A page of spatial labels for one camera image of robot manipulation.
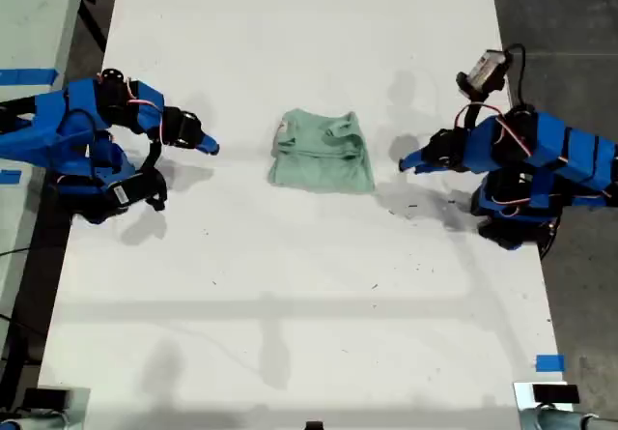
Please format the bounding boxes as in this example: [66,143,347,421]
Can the pale green T-shirt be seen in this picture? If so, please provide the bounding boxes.
[267,108,377,194]

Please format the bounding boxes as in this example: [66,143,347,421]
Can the black table leg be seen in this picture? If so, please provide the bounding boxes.
[76,0,110,55]

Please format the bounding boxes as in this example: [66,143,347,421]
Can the long blue tape strip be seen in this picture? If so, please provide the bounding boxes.
[0,67,61,87]

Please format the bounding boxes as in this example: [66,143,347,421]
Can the white side table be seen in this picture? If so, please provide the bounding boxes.
[0,0,89,334]

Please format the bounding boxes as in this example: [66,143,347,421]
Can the square blue tape piece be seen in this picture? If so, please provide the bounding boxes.
[535,354,567,373]

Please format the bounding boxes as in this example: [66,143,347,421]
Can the bright metal plate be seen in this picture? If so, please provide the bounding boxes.
[512,381,576,413]

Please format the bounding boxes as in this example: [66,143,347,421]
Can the black box on bright plate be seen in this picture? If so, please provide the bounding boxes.
[531,384,580,406]

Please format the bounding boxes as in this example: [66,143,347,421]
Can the grey metal tube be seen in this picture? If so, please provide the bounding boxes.
[0,413,72,430]
[519,406,618,430]

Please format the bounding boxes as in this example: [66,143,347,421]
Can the black box on dull plate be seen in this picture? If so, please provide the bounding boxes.
[22,388,70,411]

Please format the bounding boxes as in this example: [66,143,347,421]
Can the black labelled camera box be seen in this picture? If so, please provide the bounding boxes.
[109,178,140,207]

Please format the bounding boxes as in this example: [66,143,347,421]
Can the grey black camera box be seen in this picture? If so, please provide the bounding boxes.
[464,48,513,91]

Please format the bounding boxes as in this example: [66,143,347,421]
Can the black camera cable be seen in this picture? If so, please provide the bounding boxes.
[55,108,98,161]
[503,43,528,110]

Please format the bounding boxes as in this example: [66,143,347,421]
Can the black base cable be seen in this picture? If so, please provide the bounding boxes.
[538,207,565,261]

